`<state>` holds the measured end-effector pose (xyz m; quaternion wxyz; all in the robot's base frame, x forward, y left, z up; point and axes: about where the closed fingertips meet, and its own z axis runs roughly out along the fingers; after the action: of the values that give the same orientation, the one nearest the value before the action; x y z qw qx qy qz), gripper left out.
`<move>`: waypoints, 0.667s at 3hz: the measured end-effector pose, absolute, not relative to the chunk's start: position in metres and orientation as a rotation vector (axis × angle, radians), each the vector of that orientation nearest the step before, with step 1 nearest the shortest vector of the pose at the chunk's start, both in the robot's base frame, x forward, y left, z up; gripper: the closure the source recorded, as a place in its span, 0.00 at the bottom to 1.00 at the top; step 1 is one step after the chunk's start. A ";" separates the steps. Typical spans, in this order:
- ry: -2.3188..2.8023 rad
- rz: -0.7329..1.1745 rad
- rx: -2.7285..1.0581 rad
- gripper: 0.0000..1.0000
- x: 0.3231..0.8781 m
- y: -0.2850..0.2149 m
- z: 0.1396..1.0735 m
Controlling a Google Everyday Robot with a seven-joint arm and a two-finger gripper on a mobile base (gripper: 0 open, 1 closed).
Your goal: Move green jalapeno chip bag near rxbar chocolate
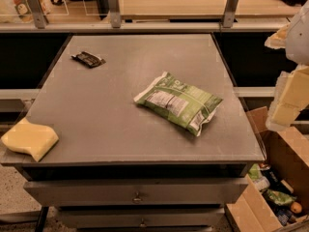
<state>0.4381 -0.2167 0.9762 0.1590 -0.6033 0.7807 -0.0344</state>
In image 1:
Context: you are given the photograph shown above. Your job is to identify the green snack bag in box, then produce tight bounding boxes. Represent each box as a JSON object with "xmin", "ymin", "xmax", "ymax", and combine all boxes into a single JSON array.
[{"xmin": 263, "ymin": 189, "xmax": 296, "ymax": 206}]

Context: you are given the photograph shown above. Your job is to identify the yellow wavy sponge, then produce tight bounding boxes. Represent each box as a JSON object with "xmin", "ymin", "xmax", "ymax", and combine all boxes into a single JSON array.
[{"xmin": 1, "ymin": 118, "xmax": 59, "ymax": 162}]

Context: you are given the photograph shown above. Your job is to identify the cardboard box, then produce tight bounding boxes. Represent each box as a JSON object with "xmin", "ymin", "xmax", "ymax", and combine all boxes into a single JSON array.
[{"xmin": 227, "ymin": 106, "xmax": 309, "ymax": 232}]

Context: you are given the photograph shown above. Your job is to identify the orange white package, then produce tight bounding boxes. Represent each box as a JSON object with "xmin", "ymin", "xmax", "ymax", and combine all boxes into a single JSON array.
[{"xmin": 0, "ymin": 0, "xmax": 49, "ymax": 23}]

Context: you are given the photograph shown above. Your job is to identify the upper grey drawer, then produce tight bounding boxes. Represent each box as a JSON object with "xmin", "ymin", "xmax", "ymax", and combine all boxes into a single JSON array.
[{"xmin": 24, "ymin": 178, "xmax": 247, "ymax": 207}]

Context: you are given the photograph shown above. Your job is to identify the lower grey drawer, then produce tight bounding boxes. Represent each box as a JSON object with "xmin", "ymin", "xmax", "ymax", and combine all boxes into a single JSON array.
[{"xmin": 58, "ymin": 208, "xmax": 224, "ymax": 228}]

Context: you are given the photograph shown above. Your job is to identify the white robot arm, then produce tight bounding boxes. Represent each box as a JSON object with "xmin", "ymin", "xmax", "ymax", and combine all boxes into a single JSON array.
[{"xmin": 265, "ymin": 1, "xmax": 309, "ymax": 131}]

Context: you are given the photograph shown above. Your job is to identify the metal bracket post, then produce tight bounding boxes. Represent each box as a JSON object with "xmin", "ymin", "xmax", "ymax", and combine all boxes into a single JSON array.
[
  {"xmin": 107, "ymin": 0, "xmax": 122, "ymax": 28},
  {"xmin": 27, "ymin": 0, "xmax": 47, "ymax": 29},
  {"xmin": 221, "ymin": 0, "xmax": 239, "ymax": 28}
]

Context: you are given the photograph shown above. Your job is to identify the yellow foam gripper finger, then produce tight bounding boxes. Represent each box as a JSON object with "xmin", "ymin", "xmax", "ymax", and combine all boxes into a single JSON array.
[
  {"xmin": 265, "ymin": 24, "xmax": 289, "ymax": 49},
  {"xmin": 266, "ymin": 65, "xmax": 309, "ymax": 131}
]

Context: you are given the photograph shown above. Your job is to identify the dark rxbar chocolate wrapper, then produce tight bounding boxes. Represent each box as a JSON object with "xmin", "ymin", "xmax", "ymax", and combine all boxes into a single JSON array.
[{"xmin": 71, "ymin": 51, "xmax": 106, "ymax": 69}]

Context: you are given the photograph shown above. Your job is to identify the grey drawer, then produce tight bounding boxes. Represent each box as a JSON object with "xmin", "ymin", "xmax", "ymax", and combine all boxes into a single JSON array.
[
  {"xmin": 58, "ymin": 208, "xmax": 224, "ymax": 228},
  {"xmin": 24, "ymin": 178, "xmax": 247, "ymax": 207}
]

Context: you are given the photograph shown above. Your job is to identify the left metal bracket post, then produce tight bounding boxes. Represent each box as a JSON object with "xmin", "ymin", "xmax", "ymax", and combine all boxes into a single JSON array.
[{"xmin": 27, "ymin": 0, "xmax": 47, "ymax": 29}]

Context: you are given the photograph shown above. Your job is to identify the orange fruit in box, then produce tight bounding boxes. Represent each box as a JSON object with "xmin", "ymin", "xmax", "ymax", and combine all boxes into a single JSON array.
[{"xmin": 290, "ymin": 202, "xmax": 302, "ymax": 214}]

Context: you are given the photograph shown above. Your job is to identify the middle metal bracket post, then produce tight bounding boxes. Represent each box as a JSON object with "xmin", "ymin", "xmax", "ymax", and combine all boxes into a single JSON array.
[{"xmin": 107, "ymin": 0, "xmax": 122, "ymax": 28}]

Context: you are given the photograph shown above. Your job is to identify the right metal bracket post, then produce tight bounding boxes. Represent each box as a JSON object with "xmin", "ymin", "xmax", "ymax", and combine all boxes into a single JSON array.
[{"xmin": 221, "ymin": 0, "xmax": 239, "ymax": 28}]

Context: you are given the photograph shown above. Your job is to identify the green jalapeno chip bag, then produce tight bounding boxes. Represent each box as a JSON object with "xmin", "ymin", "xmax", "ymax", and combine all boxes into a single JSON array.
[{"xmin": 133, "ymin": 72, "xmax": 222, "ymax": 136}]

